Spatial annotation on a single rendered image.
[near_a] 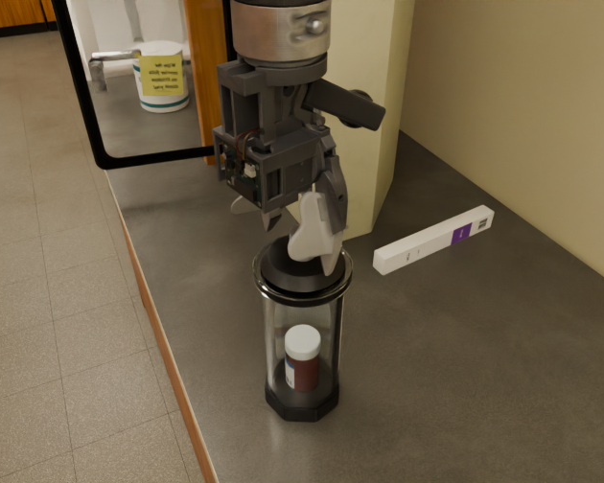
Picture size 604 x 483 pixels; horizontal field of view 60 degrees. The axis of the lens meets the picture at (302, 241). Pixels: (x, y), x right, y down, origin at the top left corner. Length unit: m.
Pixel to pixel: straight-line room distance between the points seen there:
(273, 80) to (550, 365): 0.59
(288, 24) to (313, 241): 0.19
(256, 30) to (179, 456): 1.54
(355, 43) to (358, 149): 0.17
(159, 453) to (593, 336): 1.33
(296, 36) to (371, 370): 0.50
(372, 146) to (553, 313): 0.39
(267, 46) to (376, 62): 0.44
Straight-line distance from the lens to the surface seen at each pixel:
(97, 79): 1.05
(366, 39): 0.81
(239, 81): 0.41
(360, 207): 0.94
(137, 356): 2.08
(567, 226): 1.08
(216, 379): 0.76
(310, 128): 0.46
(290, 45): 0.40
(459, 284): 0.92
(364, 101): 0.50
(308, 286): 0.53
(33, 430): 2.01
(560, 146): 1.05
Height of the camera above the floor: 1.54
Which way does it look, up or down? 38 degrees down
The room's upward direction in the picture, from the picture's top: straight up
